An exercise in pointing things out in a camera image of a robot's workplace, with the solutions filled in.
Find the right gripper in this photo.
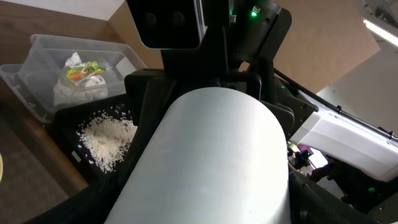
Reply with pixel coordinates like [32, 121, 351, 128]
[124, 44, 317, 140]

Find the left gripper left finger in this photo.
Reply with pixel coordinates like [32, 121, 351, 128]
[30, 77, 177, 223]

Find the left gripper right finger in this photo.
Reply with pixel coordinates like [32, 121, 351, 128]
[289, 171, 377, 224]

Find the white napkin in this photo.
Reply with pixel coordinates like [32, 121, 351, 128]
[53, 52, 108, 106]

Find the green snack wrapper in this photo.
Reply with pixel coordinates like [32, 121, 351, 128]
[66, 61, 106, 83]

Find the white cup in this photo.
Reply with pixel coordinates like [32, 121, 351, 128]
[106, 87, 290, 224]

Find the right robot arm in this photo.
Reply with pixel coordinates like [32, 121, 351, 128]
[125, 1, 397, 213]

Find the black waste tray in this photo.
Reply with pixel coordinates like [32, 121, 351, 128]
[46, 94, 138, 184]

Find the clear plastic waste bin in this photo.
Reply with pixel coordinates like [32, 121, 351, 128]
[1, 34, 146, 123]

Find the spilled rice pile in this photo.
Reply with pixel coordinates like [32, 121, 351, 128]
[76, 106, 137, 174]

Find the brown serving tray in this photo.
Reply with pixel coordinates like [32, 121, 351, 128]
[1, 102, 88, 224]

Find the yellow plate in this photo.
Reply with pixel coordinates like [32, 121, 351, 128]
[0, 154, 4, 181]

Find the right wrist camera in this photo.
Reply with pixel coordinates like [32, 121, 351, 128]
[127, 0, 206, 49]

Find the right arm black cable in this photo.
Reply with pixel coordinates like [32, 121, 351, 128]
[273, 67, 398, 144]

